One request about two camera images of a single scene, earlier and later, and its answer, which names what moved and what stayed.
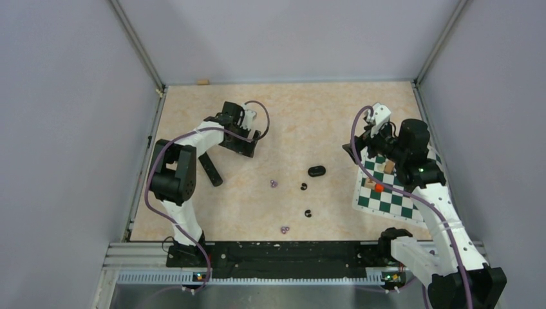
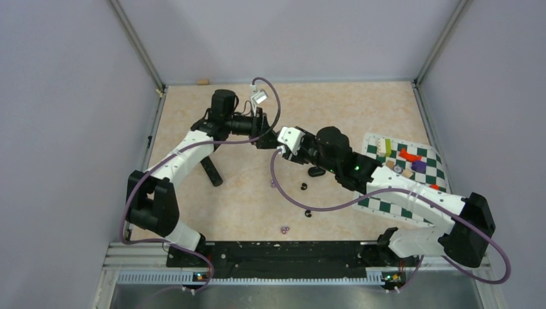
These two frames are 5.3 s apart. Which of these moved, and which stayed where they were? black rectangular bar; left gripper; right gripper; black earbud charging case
Moved: left gripper; right gripper
Stayed: black rectangular bar; black earbud charging case
